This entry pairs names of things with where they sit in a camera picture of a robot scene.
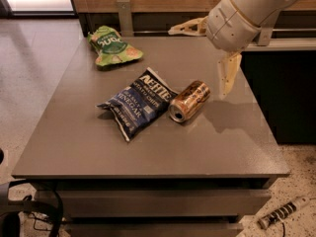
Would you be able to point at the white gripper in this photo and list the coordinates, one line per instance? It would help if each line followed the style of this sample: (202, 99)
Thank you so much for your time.
(231, 26)

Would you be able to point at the orange soda can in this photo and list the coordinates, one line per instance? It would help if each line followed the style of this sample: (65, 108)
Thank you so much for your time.
(189, 101)

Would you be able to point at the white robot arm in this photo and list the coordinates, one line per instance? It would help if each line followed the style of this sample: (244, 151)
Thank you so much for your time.
(257, 11)

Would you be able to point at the blue kettle chip bag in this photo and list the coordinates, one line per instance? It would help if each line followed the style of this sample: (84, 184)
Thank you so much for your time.
(139, 104)

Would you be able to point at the green rice chip bag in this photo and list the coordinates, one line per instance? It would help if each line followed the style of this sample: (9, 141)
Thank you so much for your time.
(111, 49)

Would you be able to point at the grey drawer cabinet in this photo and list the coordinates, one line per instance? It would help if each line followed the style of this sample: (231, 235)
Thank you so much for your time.
(156, 208)

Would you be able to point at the black chair part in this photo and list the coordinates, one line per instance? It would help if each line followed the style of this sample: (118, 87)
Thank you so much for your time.
(10, 223)

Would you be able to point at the right metal bracket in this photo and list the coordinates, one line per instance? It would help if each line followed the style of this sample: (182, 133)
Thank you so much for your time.
(264, 37)

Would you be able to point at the metal bracket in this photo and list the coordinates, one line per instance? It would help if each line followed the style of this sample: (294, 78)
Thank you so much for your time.
(264, 37)
(125, 18)

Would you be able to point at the left metal bracket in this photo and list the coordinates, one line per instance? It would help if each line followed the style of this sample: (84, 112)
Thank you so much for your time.
(125, 18)

